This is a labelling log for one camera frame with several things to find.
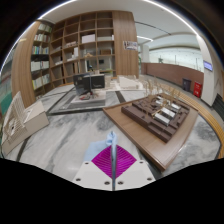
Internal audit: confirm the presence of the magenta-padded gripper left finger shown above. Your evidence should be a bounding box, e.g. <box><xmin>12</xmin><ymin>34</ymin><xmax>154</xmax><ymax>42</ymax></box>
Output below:
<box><xmin>72</xmin><ymin>145</ymin><xmax>114</xmax><ymax>192</ymax></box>

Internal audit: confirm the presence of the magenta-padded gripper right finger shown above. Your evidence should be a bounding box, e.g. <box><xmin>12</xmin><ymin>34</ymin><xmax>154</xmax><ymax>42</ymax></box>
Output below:
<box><xmin>114</xmin><ymin>145</ymin><xmax>157</xmax><ymax>192</ymax></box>

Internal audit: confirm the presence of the light blue towel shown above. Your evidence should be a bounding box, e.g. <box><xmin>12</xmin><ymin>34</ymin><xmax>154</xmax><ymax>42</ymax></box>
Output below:
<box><xmin>82</xmin><ymin>130</ymin><xmax>118</xmax><ymax>192</ymax></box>

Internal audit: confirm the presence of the brown building model on board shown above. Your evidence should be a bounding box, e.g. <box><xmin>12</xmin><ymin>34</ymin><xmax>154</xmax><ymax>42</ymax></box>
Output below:
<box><xmin>102</xmin><ymin>94</ymin><xmax>200</xmax><ymax>173</ymax></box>

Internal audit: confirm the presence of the dark building model, grey base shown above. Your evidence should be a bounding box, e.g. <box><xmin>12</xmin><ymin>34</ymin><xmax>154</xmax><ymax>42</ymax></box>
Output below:
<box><xmin>47</xmin><ymin>72</ymin><xmax>121</xmax><ymax>116</ymax></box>

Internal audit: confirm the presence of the small white building model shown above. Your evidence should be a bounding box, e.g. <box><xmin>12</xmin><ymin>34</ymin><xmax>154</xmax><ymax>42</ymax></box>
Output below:
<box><xmin>116</xmin><ymin>74</ymin><xmax>143</xmax><ymax>92</ymax></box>

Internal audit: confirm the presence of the white building model, beige base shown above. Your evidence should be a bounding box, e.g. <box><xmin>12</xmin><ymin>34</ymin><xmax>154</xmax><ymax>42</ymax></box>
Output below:
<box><xmin>0</xmin><ymin>90</ymin><xmax>51</xmax><ymax>157</ymax></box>

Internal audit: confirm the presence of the dark grey bin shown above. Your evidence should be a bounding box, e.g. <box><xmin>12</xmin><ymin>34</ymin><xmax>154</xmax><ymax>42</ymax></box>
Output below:
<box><xmin>182</xmin><ymin>77</ymin><xmax>193</xmax><ymax>93</ymax></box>

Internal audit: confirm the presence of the wooden shelf unit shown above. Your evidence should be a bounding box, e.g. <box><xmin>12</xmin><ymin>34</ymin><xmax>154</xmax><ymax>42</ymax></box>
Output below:
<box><xmin>11</xmin><ymin>10</ymin><xmax>140</xmax><ymax>108</ymax></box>

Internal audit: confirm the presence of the wooden stick frame model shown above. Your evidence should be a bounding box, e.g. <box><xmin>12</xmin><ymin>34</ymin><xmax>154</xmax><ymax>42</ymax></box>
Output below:
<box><xmin>141</xmin><ymin>75</ymin><xmax>184</xmax><ymax>104</ymax></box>

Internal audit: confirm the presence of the wall poster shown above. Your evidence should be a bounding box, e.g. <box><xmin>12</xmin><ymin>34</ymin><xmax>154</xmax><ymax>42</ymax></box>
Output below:
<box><xmin>122</xmin><ymin>40</ymin><xmax>139</xmax><ymax>52</ymax></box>

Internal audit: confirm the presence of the blue wall sign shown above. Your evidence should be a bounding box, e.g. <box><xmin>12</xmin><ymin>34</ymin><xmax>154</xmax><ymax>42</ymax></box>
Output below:
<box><xmin>202</xmin><ymin>60</ymin><xmax>214</xmax><ymax>72</ymax></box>

